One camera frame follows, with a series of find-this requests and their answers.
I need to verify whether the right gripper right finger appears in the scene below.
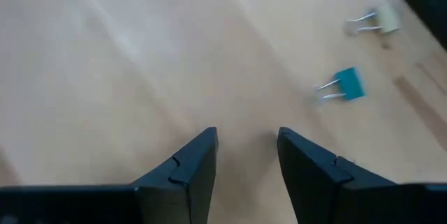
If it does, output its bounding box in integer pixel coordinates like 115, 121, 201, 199
277, 126, 402, 224

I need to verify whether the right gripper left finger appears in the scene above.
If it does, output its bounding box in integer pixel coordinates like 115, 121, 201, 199
133, 126, 220, 224

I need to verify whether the teal binder clip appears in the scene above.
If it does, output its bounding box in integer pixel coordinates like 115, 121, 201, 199
313, 66, 367, 106

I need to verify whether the cream binder clip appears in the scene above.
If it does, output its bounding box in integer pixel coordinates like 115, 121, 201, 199
344, 3, 402, 36

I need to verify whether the black mesh desk organizer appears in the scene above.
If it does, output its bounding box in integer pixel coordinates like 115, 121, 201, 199
400, 0, 447, 52

